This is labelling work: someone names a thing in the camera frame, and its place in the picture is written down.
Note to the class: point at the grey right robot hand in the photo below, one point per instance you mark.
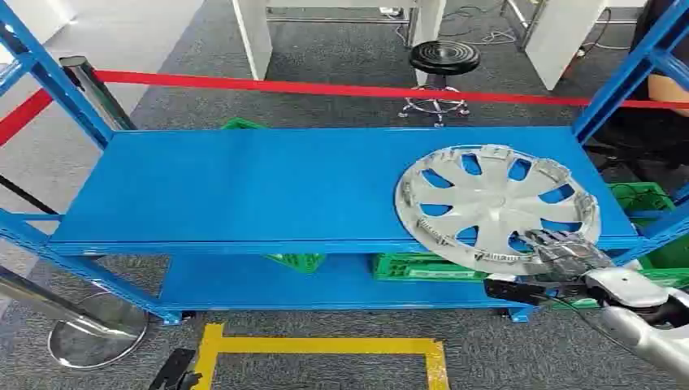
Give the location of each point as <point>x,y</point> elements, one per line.
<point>570,258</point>

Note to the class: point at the silver plastic hubcap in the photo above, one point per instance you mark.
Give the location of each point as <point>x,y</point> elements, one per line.
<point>492,207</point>

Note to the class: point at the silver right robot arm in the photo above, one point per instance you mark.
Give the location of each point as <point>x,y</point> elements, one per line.
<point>635,328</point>

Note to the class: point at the green plastic crate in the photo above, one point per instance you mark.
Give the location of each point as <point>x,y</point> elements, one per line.
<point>425,267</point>
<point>640,198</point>
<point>298,262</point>
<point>670,264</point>
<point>242,124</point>

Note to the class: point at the person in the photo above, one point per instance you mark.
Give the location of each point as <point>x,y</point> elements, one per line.
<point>654,129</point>

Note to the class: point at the white desk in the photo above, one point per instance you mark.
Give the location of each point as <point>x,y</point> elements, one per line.
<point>253,37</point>
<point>560,43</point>

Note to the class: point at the black round stool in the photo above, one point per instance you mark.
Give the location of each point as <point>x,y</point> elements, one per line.
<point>444,58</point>

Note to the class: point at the blue metal shelf rack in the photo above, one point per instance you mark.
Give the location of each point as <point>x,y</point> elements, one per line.
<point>301,183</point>

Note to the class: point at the long red barrier belt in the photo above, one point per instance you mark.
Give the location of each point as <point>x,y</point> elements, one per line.
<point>334,88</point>

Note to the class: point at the white power strip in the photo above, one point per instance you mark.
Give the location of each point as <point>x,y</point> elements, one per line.
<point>390,11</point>

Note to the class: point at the chrome stanchion with round base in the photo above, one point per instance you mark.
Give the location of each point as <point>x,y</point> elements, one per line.
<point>91,334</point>

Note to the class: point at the black slanted rod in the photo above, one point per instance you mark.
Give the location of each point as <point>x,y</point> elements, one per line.
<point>27,195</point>

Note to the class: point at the short red barrier belt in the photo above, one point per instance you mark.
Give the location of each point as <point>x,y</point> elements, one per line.
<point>21,116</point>

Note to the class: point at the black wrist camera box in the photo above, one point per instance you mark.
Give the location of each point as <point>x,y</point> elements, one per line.
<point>511,292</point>

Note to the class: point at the chrome stanchion post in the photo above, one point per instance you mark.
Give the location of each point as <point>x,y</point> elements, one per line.
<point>99,94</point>

